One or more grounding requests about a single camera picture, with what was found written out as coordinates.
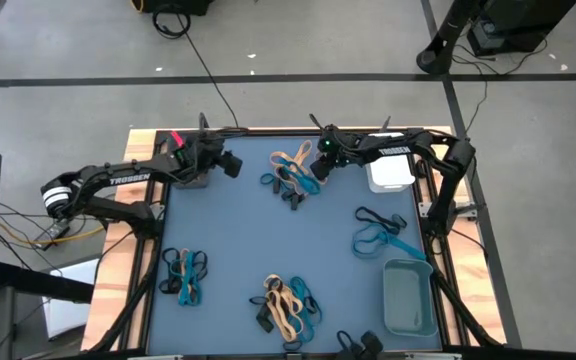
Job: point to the red tape tag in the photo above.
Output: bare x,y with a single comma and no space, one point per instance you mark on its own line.
177,138

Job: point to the tan rubber band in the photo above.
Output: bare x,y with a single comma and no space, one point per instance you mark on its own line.
274,306
268,282
295,175
288,327
185,262
303,149

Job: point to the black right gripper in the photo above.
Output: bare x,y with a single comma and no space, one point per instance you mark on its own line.
343,149

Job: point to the black upright frame post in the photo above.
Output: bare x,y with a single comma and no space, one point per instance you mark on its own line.
203,121
385,124

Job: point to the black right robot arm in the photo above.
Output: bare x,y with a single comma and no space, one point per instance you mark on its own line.
393,150

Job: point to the black support beam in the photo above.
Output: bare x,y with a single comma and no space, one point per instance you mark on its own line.
43,285

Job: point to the black equipment case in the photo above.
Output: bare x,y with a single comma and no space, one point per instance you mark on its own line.
528,20

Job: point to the teal plastic basket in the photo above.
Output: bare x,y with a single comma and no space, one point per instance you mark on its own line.
408,300

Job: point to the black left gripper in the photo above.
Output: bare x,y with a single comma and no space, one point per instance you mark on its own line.
203,155

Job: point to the blue table mat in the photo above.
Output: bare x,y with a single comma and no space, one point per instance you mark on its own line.
248,235

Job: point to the black stand pole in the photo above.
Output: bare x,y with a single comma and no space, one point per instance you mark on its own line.
438,55

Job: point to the white plastic basket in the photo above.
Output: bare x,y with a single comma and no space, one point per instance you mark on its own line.
390,172

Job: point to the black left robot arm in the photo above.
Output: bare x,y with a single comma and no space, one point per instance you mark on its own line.
128,177

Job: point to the black equipment base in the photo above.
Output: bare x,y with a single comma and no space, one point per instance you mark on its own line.
178,5

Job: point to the black power brick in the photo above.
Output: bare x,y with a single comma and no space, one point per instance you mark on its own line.
57,232

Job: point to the silver metal bracket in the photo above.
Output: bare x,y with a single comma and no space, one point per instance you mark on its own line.
468,211
424,209

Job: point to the white panel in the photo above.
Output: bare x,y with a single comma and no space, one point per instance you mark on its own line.
68,315

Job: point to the grey plastic basket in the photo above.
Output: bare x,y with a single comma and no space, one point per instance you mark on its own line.
193,182

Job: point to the white strip light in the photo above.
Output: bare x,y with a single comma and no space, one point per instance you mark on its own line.
433,356
155,357

